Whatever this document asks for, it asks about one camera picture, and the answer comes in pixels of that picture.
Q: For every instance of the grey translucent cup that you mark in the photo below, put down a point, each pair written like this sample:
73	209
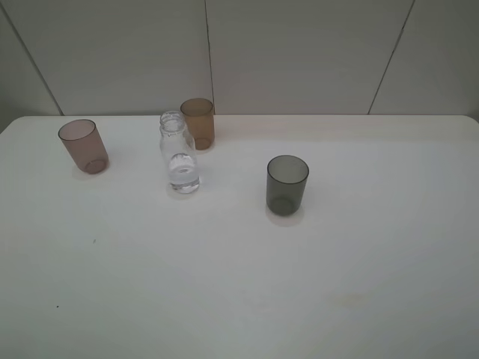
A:
286	180

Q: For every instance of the brown translucent cup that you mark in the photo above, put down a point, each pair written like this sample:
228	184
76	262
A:
199	116

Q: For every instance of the pink translucent cup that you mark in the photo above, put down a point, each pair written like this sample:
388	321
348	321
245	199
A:
83	142

